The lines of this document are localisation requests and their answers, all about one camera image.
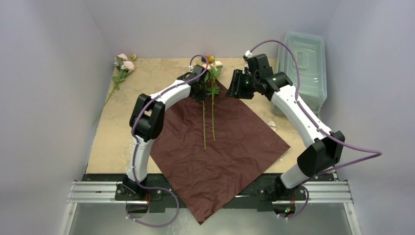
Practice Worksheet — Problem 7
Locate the peach flower stem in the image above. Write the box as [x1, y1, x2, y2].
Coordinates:
[194, 63, 211, 150]

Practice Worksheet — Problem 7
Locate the white flower stem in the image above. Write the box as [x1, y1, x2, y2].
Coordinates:
[207, 56, 223, 141]

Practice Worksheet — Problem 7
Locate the dark red wrapping paper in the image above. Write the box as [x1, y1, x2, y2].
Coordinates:
[151, 92, 290, 224]

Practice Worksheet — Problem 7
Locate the pale pink flower stem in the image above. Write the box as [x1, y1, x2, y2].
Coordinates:
[92, 53, 137, 125]

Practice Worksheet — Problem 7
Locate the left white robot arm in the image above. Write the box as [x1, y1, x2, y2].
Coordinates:
[118, 65, 208, 200]

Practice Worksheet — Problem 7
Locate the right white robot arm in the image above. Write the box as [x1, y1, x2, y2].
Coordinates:
[226, 51, 345, 201]

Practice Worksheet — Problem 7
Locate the orange black small clip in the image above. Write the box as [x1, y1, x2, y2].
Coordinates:
[201, 56, 211, 64]

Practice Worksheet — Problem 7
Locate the cream ribbon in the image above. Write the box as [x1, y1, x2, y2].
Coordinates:
[266, 120, 277, 131]

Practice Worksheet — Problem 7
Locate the clear plastic storage box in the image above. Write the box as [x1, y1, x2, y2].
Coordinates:
[284, 31, 327, 115]

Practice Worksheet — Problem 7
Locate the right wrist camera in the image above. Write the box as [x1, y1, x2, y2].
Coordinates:
[243, 50, 253, 60]

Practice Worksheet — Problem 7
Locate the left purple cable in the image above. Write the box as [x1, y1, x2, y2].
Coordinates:
[125, 54, 180, 228]

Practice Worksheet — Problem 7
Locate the aluminium rail frame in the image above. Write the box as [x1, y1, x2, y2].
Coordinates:
[68, 172, 352, 214]

